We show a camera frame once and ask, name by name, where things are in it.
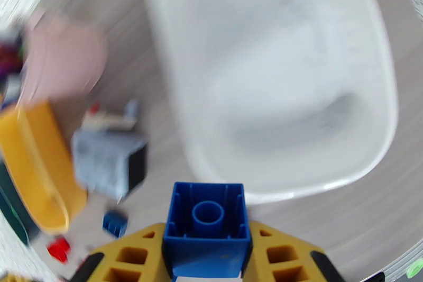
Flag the white plastic container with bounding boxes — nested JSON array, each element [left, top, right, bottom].
[[139, 0, 399, 205]]

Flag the green plastic ring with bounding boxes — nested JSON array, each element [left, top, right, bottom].
[[406, 261, 423, 279]]

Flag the red lego brick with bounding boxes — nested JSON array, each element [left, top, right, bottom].
[[46, 236, 72, 264]]

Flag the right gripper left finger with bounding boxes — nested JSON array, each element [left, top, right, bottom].
[[69, 223, 173, 282]]

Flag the pink metal bucket cup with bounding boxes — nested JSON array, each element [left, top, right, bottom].
[[23, 16, 111, 104]]

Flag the small grey box toy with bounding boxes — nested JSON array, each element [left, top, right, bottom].
[[71, 99, 149, 202]]

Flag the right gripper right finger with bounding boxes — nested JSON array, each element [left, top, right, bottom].
[[240, 221, 348, 282]]

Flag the yellow plastic container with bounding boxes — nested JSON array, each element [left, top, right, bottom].
[[0, 99, 89, 236]]

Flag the teal plastic container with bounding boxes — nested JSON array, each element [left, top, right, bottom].
[[0, 158, 41, 246]]

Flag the blue lego brick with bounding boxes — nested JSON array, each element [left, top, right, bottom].
[[102, 210, 130, 239], [162, 181, 254, 280]]

